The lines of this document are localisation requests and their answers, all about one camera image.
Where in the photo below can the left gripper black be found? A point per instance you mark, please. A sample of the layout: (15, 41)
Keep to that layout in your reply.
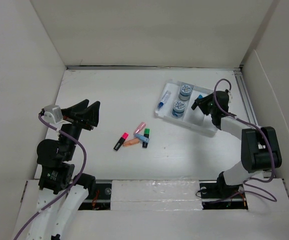
(86, 119)

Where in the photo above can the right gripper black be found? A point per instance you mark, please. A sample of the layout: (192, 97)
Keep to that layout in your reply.
(204, 101)

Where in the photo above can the blue jar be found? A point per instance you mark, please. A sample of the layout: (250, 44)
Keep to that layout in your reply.
(178, 109)
(185, 92)

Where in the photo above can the white blue glue tube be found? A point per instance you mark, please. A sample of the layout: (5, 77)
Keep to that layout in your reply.
(164, 99)

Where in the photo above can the pink cap black highlighter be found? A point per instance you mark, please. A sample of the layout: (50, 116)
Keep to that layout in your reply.
(120, 141)

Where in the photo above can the pastel pink highlighter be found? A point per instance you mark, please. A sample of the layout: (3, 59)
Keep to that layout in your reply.
(139, 128)

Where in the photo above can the green cap black highlighter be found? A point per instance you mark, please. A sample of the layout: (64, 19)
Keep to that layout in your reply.
(146, 135)

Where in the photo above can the pastel blue highlighter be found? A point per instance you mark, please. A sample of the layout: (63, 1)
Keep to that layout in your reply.
(141, 137)

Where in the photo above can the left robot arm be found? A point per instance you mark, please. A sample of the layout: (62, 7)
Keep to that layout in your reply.
(63, 185)

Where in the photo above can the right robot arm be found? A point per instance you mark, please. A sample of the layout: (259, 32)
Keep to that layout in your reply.
(230, 123)

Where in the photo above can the white organizer tray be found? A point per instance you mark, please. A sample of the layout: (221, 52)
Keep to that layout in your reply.
(192, 119)

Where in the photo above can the pastel orange highlighter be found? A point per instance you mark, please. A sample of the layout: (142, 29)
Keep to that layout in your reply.
(131, 142)

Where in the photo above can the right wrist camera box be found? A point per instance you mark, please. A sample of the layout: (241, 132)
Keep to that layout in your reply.
(230, 96)

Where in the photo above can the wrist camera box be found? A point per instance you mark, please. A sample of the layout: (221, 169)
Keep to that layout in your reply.
(52, 114)
(230, 96)

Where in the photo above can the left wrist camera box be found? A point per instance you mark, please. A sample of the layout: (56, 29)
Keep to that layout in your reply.
(52, 114)

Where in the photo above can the aluminium rail right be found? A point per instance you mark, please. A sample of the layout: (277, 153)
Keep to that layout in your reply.
(247, 102)

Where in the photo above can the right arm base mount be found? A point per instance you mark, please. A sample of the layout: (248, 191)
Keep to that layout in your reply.
(216, 195)

